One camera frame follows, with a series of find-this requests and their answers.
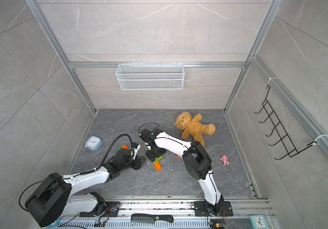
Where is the lime green lego brick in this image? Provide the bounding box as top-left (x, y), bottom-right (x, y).
top-left (153, 156), bottom-right (163, 164)

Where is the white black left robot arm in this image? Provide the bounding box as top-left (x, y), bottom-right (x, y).
top-left (24, 143), bottom-right (145, 227)

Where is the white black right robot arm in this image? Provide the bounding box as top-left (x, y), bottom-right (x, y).
top-left (140, 129), bottom-right (224, 208)

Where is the light blue alarm clock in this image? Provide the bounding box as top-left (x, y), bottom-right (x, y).
top-left (85, 136), bottom-right (102, 151)

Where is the brown teddy bear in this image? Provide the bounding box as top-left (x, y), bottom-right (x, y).
top-left (174, 112), bottom-right (216, 147)

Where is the pink small toy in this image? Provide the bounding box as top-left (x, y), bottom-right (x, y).
top-left (220, 155), bottom-right (229, 165)

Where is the teal square clock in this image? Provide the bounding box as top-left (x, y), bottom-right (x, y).
top-left (249, 215), bottom-right (269, 229)

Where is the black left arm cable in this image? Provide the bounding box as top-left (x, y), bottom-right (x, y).
top-left (95, 134), bottom-right (133, 171)

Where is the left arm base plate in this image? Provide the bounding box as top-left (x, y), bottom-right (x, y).
top-left (79, 201), bottom-right (121, 217)

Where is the white wire mesh basket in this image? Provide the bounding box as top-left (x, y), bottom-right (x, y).
top-left (116, 64), bottom-right (185, 90)

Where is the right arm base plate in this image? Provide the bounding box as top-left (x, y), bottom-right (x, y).
top-left (191, 201), bottom-right (234, 217)

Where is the black wall hook rack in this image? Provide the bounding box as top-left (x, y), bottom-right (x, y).
top-left (253, 85), bottom-right (318, 160)

